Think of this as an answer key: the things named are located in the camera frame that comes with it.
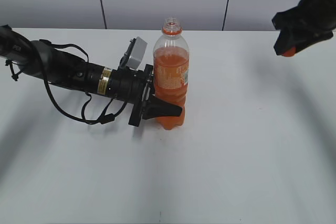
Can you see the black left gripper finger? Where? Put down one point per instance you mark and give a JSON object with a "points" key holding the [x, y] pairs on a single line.
{"points": [[156, 108]]}

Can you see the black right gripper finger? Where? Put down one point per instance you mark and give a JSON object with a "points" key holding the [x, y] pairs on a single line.
{"points": [[300, 37]]}

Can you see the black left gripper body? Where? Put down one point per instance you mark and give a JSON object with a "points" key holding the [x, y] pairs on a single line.
{"points": [[129, 86]]}

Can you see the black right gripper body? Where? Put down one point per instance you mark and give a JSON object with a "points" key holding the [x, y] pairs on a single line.
{"points": [[314, 15]]}

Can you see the orange bottle cap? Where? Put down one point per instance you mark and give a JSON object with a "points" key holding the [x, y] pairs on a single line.
{"points": [[289, 53]]}

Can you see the orange soda plastic bottle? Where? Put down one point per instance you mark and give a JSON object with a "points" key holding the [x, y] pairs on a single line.
{"points": [[171, 56]]}

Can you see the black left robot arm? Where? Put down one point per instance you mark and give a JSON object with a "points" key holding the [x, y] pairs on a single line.
{"points": [[51, 63]]}

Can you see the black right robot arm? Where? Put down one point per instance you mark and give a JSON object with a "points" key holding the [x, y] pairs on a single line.
{"points": [[308, 23]]}

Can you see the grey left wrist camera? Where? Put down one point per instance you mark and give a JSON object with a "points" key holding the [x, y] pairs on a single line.
{"points": [[134, 54]]}

